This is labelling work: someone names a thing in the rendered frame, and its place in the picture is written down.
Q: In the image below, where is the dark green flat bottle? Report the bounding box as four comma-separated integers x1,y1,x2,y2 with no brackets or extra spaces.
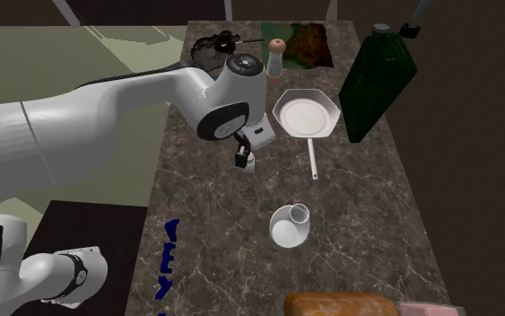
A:
337,23,419,145

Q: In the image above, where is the white hexagonal frying pan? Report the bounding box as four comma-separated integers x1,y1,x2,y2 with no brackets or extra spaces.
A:
272,88,343,181

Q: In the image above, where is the blue wavy strip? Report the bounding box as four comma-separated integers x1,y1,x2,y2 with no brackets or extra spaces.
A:
154,218,180,316

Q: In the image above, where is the pink box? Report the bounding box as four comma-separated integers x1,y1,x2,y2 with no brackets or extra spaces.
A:
395,300,468,316

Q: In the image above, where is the dark robot stand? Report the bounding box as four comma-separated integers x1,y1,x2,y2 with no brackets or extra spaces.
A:
10,199,149,316

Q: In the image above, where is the brown bread loaf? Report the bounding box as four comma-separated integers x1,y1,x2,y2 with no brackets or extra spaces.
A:
283,291,402,316

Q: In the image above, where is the green and red mat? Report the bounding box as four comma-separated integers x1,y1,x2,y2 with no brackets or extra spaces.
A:
260,22,335,71

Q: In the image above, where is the grey pole with black foot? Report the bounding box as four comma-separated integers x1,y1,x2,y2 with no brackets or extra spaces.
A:
399,0,433,40

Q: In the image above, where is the grey shaker with brown cap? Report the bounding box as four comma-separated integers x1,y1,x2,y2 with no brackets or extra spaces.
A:
265,38,287,84

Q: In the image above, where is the white pouring cup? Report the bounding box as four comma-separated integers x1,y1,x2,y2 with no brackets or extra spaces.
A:
268,202,312,250

